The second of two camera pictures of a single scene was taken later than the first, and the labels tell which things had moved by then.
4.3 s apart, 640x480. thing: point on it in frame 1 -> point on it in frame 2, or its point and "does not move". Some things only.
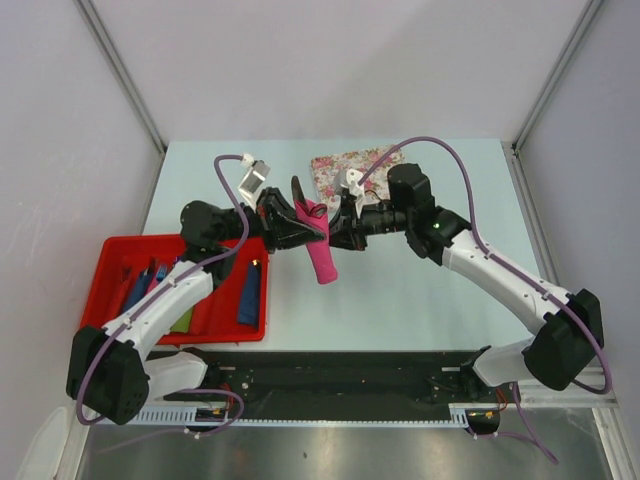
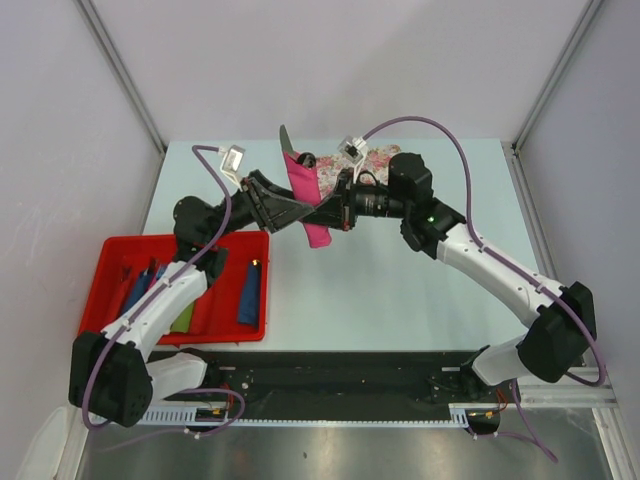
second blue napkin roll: [138, 291] does not move
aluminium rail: [534, 394] does not move
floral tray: [363, 161] does not move
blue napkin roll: [248, 304] does not move
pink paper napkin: [317, 217] -> [305, 186]
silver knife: [297, 192] -> [286, 143]
